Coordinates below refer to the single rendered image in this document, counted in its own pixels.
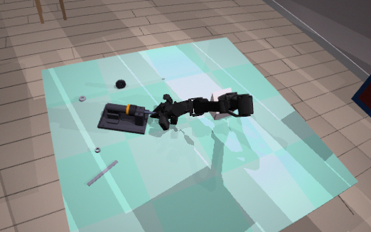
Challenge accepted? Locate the grey rod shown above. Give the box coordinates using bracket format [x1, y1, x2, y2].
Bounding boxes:
[87, 160, 118, 186]

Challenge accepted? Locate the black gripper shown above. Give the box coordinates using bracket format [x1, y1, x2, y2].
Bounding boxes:
[150, 94, 177, 131]

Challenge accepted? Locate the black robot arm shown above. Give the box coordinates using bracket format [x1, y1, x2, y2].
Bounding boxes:
[168, 92, 254, 125]

